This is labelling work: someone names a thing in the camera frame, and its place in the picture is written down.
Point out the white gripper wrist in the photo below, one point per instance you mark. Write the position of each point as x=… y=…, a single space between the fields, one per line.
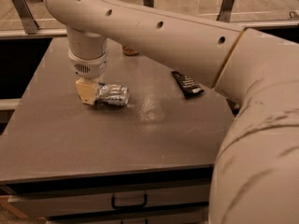
x=88 y=66

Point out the crushed silver redbull can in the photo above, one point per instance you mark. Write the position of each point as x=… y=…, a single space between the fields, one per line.
x=113 y=94

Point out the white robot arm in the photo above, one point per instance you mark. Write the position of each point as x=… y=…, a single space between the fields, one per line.
x=256 y=173

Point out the upright orange soda can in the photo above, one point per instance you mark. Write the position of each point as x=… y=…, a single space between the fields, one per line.
x=129 y=51

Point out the black snack bar wrapper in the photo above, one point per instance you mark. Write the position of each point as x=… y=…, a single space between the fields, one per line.
x=188 y=86

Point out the lower drawer front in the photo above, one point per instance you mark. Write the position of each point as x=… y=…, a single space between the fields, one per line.
x=188 y=215

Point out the left metal railing bracket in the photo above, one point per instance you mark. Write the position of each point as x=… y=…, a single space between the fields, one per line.
x=29 y=24

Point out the upper drawer with black handle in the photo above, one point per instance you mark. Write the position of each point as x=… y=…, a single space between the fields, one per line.
x=53 y=206

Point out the right metal railing bracket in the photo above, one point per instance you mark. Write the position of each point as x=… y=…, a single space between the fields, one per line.
x=226 y=10

